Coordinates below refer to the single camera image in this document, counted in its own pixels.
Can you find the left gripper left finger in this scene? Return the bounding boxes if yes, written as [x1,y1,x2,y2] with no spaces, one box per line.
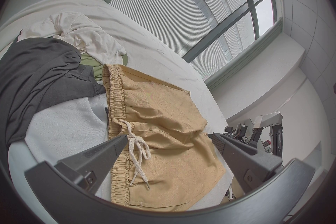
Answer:
[55,135,128,193]

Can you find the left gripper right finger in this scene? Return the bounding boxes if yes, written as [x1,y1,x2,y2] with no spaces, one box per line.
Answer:
[211,132,284,194]

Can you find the tan shorts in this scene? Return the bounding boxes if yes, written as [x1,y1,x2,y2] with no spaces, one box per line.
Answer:
[102,64,227,211]

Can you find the bed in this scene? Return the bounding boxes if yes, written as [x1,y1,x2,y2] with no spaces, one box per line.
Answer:
[0,0,237,214]

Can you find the pale grey garment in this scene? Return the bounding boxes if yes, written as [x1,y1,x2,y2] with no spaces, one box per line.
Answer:
[25,93,113,201]

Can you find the green garment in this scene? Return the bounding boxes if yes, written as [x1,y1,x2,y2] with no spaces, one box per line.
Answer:
[80,53,129,84]

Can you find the black garment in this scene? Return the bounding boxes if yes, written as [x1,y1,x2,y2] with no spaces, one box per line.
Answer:
[0,34,107,146]

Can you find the cream garment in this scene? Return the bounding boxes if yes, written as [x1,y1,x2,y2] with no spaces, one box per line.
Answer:
[20,12,126,64]

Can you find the window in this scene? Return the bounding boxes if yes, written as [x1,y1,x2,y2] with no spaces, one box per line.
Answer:
[109,0,284,82]

